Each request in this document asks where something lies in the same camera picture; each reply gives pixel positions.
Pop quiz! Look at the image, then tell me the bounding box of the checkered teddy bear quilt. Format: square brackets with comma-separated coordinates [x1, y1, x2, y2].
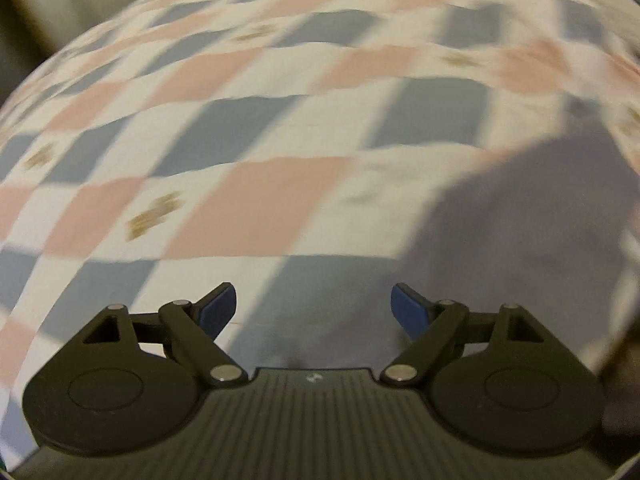
[1, 0, 639, 466]

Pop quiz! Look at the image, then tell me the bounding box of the grey-purple shirt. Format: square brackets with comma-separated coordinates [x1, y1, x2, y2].
[399, 134, 640, 361]

